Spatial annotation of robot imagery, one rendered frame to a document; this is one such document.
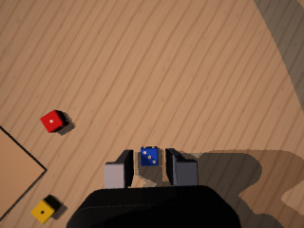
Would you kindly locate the red die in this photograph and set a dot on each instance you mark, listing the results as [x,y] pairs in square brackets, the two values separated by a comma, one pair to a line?
[54,121]

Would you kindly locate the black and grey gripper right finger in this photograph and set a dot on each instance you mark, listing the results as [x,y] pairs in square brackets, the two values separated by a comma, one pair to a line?
[179,170]

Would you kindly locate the yellow die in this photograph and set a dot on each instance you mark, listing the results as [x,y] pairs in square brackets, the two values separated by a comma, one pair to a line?
[46,208]

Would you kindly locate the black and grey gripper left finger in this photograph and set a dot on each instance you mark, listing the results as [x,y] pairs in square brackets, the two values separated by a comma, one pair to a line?
[119,173]

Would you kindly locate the blue die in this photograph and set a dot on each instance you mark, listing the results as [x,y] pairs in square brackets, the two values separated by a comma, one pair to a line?
[149,156]

